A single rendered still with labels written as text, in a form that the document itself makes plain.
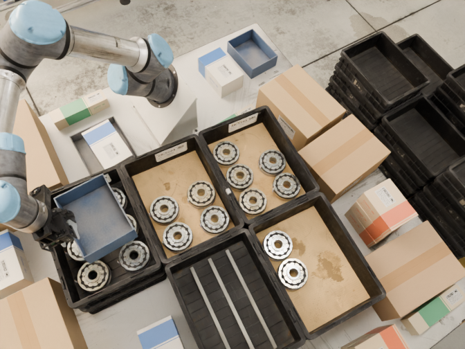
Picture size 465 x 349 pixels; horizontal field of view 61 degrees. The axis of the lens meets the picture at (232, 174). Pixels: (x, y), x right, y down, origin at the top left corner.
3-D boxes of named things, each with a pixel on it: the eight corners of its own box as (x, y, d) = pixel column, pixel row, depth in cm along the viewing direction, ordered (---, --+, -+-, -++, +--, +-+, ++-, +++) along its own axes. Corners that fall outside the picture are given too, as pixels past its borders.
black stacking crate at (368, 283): (244, 236, 143) (247, 226, 133) (313, 202, 150) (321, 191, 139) (300, 342, 129) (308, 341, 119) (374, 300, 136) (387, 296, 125)
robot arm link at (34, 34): (145, 58, 148) (-11, 26, 103) (171, 34, 140) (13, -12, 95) (156, 86, 146) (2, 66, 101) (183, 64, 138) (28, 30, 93)
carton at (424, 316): (411, 335, 142) (419, 334, 137) (400, 320, 144) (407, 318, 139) (459, 300, 148) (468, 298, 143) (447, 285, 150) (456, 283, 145)
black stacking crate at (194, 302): (167, 273, 136) (163, 266, 126) (243, 236, 143) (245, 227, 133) (217, 390, 122) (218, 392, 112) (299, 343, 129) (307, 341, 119)
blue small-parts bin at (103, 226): (61, 206, 117) (52, 198, 111) (108, 182, 121) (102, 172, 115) (90, 264, 111) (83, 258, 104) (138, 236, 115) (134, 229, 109)
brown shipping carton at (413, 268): (381, 321, 144) (400, 318, 129) (347, 267, 151) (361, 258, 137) (443, 282, 151) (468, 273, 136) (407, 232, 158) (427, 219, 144)
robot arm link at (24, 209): (9, 169, 77) (10, 210, 74) (39, 188, 87) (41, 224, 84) (-31, 180, 77) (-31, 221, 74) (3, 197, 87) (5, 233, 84)
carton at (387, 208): (356, 200, 147) (363, 192, 140) (381, 185, 150) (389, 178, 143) (383, 237, 141) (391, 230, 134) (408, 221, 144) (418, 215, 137)
